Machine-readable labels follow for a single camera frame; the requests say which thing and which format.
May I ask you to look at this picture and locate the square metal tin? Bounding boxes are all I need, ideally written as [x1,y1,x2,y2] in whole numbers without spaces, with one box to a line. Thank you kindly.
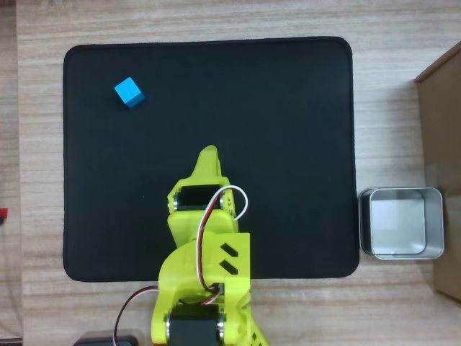
[357,186,445,261]

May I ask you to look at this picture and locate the black rectangular mat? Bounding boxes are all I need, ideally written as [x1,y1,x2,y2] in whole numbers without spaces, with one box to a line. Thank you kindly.
[63,35,360,283]

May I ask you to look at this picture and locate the black box with clear case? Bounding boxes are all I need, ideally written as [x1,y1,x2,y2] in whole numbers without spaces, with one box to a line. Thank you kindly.
[71,327,145,346]

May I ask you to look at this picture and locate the white red black servo cable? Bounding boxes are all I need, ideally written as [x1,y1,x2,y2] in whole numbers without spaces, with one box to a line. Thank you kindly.
[194,185,249,307]

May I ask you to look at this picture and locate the blue cube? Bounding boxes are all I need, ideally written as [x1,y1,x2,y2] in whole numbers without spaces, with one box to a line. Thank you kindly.
[114,76,146,110]

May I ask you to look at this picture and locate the brown cardboard box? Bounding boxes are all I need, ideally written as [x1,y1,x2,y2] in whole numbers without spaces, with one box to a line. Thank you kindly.
[414,45,461,303]

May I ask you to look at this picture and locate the red black base cable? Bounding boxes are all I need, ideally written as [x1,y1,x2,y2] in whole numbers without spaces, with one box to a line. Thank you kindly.
[114,285,159,338]

